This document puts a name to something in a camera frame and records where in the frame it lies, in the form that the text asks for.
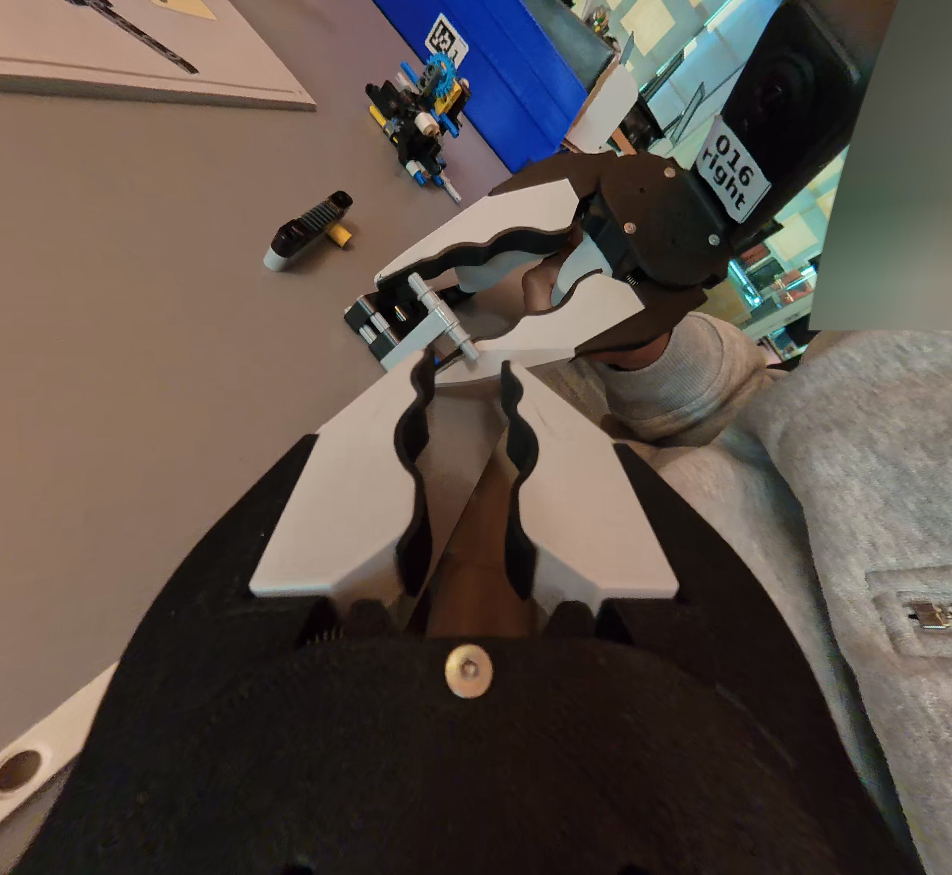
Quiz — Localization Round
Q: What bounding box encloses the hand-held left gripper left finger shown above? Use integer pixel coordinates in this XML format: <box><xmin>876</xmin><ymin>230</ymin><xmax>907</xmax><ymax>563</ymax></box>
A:
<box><xmin>249</xmin><ymin>347</ymin><xmax>437</xmax><ymax>619</ymax></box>

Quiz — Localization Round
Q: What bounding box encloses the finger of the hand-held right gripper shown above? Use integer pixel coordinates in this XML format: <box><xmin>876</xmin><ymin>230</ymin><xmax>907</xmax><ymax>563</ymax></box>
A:
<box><xmin>374</xmin><ymin>178</ymin><xmax>592</xmax><ymax>296</ymax></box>
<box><xmin>431</xmin><ymin>271</ymin><xmax>650</xmax><ymax>388</ymax></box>

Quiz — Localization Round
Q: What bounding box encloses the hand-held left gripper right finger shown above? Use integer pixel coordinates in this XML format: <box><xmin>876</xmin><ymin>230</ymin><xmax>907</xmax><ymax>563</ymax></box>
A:
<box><xmin>500</xmin><ymin>360</ymin><xmax>680</xmax><ymax>614</ymax></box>

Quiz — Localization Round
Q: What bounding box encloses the grey and black lego assembly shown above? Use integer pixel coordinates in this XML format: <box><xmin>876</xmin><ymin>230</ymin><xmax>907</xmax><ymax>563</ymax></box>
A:
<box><xmin>344</xmin><ymin>272</ymin><xmax>481</xmax><ymax>375</ymax></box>

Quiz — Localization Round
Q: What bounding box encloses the person's right forearm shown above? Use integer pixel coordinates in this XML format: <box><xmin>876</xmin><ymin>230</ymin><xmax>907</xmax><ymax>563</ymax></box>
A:
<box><xmin>601</xmin><ymin>313</ymin><xmax>771</xmax><ymax>446</ymax></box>

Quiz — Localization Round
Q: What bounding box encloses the partly built lego model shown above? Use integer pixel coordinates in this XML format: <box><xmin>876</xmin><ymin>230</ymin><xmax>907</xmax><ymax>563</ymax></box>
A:
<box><xmin>363</xmin><ymin>53</ymin><xmax>476</xmax><ymax>205</ymax></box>

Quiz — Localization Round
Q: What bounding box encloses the black toothed lego beam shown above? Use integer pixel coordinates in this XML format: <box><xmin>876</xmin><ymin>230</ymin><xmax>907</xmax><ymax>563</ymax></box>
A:
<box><xmin>262</xmin><ymin>190</ymin><xmax>357</xmax><ymax>272</ymax></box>

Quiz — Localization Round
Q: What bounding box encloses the lego instruction booklet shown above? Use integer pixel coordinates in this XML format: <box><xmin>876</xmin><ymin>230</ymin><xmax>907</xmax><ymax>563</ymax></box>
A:
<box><xmin>0</xmin><ymin>0</ymin><xmax>318</xmax><ymax>113</ymax></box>

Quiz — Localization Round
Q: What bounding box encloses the person's right hand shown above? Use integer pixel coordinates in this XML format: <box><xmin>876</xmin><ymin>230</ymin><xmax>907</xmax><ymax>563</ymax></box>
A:
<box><xmin>521</xmin><ymin>259</ymin><xmax>570</xmax><ymax>315</ymax></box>

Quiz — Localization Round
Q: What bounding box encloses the cardboard box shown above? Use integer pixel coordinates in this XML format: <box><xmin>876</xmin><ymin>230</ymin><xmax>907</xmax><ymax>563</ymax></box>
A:
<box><xmin>565</xmin><ymin>60</ymin><xmax>650</xmax><ymax>156</ymax></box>

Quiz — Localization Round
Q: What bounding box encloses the blue box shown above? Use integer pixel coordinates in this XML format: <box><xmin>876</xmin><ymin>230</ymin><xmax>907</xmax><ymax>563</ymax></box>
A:
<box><xmin>340</xmin><ymin>0</ymin><xmax>623</xmax><ymax>175</ymax></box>

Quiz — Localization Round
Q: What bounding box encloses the person's grey hoodie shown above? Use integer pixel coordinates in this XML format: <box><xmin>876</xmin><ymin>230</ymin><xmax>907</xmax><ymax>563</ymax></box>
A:
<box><xmin>565</xmin><ymin>328</ymin><xmax>952</xmax><ymax>875</ymax></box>

